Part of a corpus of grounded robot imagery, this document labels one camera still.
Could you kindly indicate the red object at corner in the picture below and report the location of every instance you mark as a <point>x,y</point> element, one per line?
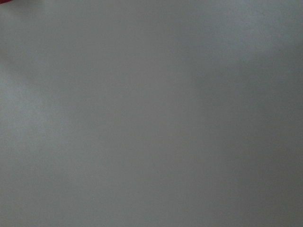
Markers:
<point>4,1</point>

